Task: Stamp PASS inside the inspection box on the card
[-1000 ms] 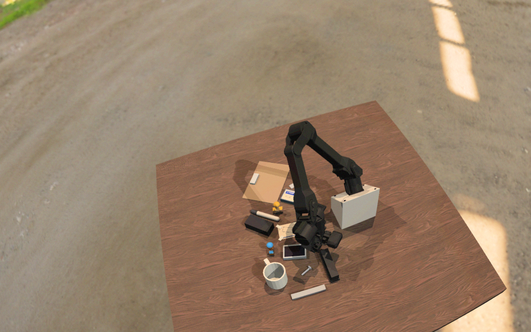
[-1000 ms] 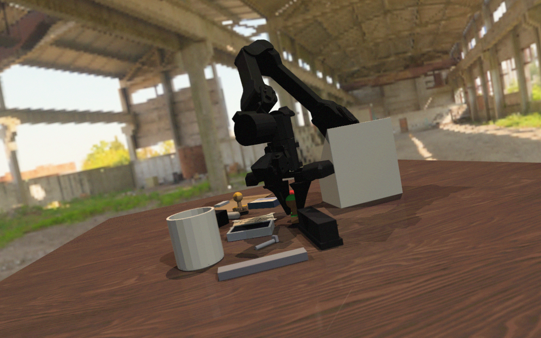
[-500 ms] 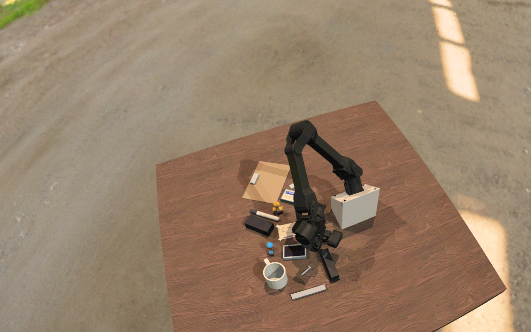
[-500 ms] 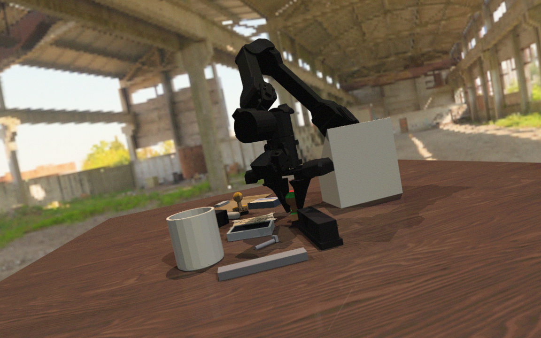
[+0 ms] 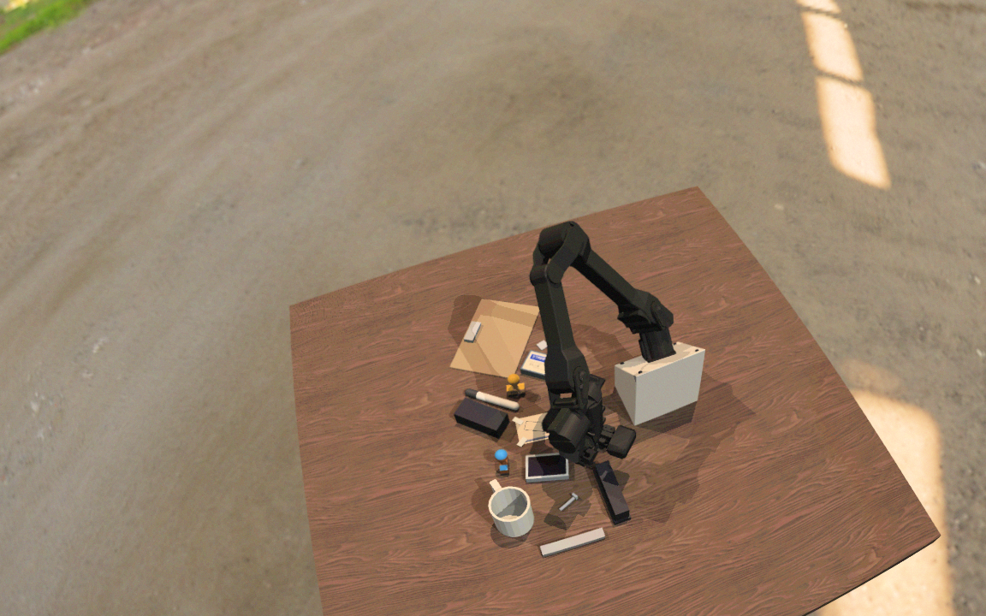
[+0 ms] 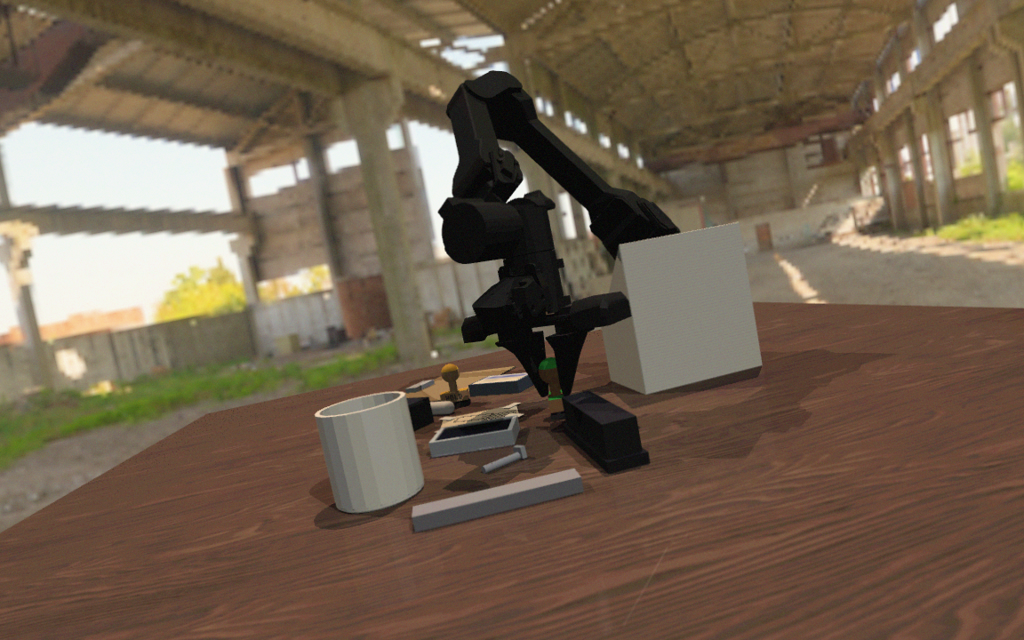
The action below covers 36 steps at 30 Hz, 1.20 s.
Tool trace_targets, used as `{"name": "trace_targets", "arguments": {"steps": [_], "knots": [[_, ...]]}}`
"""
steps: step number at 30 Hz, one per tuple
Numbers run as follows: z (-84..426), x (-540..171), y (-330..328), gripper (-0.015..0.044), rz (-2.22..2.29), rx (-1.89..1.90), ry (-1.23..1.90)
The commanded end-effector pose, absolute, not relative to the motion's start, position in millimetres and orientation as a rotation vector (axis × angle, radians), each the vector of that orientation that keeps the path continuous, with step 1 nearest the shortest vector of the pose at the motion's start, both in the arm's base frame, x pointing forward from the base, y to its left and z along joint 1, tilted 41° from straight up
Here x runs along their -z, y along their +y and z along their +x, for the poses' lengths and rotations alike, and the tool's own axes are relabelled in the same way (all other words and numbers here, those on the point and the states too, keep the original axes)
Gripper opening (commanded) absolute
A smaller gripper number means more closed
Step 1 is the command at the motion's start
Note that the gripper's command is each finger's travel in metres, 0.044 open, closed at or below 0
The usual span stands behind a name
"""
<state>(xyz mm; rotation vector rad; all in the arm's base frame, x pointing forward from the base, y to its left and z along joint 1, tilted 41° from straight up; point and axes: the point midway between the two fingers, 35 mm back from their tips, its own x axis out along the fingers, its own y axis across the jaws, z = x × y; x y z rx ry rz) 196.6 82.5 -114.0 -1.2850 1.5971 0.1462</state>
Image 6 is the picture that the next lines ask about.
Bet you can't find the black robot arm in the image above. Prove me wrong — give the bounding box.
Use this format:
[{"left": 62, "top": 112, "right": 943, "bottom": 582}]
[{"left": 437, "top": 70, "right": 680, "bottom": 334}]

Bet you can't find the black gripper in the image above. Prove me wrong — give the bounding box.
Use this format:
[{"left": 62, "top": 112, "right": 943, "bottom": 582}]
[{"left": 461, "top": 250, "right": 632, "bottom": 397}]

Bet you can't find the wooden hand stamp with yellow knob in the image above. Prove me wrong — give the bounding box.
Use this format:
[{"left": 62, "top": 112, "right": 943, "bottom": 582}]
[{"left": 440, "top": 364, "right": 471, "bottom": 408}]

